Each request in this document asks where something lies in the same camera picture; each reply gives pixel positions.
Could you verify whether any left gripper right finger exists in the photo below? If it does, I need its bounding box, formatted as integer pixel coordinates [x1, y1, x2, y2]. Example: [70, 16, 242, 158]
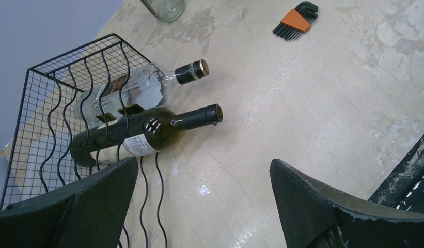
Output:
[269, 159, 424, 247]

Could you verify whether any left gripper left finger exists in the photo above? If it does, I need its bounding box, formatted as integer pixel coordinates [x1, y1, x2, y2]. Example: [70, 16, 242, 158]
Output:
[0, 158, 138, 247]

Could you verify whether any dark bottle black cap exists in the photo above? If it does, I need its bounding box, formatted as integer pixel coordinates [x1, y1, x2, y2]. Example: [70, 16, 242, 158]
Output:
[70, 104, 224, 167]

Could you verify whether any clear bottle black cap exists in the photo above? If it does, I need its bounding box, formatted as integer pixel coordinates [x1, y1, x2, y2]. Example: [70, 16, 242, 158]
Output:
[73, 59, 210, 128]

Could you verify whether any tall clear bottle no cap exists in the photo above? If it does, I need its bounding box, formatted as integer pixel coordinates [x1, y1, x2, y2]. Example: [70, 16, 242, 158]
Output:
[140, 0, 186, 23]

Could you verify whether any orange hex key set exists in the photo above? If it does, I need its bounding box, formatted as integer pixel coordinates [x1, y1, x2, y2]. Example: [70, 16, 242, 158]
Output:
[272, 1, 319, 41]

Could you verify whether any black wire wine rack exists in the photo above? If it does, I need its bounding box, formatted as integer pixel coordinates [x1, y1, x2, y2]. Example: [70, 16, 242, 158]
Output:
[0, 33, 168, 248]

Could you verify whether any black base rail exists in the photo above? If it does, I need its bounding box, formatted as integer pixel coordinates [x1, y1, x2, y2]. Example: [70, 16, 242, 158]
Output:
[368, 135, 424, 213]

